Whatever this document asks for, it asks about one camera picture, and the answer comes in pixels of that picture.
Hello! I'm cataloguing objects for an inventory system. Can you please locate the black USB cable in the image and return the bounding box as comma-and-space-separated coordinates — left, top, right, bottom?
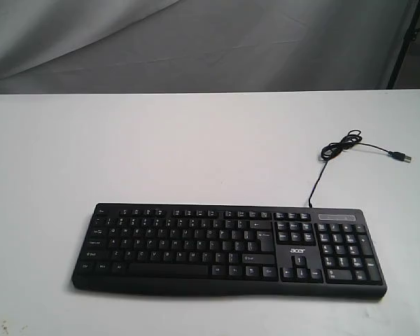
307, 129, 414, 208

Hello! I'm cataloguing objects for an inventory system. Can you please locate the black acer keyboard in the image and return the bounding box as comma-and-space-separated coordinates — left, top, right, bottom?
71, 203, 387, 300

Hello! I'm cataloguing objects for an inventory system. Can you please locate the grey backdrop cloth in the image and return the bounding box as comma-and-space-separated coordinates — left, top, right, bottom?
0, 1, 420, 95

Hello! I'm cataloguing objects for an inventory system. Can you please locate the black tripod stand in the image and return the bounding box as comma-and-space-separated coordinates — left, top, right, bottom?
386, 1, 420, 90

